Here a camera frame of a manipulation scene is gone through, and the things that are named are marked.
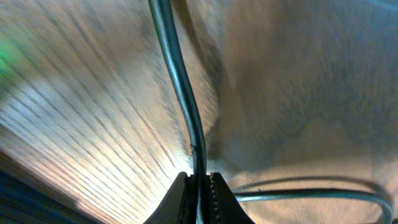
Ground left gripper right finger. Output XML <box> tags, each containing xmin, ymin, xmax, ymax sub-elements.
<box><xmin>209</xmin><ymin>172</ymin><xmax>254</xmax><ymax>224</ymax></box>

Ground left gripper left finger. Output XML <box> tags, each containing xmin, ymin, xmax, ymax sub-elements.
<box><xmin>144</xmin><ymin>172</ymin><xmax>198</xmax><ymax>224</ymax></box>

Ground black cable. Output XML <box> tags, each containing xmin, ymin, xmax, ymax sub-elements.
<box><xmin>147</xmin><ymin>0</ymin><xmax>394</xmax><ymax>224</ymax></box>

